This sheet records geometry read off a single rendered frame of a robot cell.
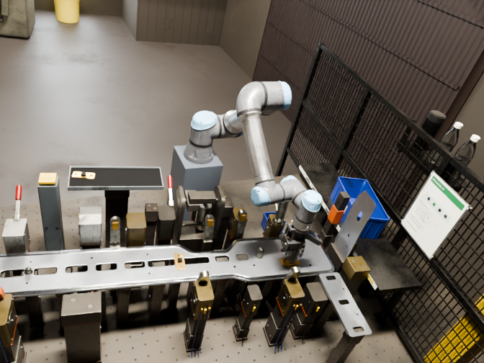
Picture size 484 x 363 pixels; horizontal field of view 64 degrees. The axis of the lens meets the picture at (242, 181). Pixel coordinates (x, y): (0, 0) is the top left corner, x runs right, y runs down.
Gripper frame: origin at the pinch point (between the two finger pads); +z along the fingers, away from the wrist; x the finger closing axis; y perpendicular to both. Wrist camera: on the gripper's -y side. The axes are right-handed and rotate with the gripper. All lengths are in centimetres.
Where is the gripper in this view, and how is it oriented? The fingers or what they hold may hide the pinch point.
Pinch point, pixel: (292, 258)
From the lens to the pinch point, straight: 167.8
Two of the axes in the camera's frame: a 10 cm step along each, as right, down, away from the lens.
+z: -2.0, 7.8, 5.9
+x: 2.6, 6.3, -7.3
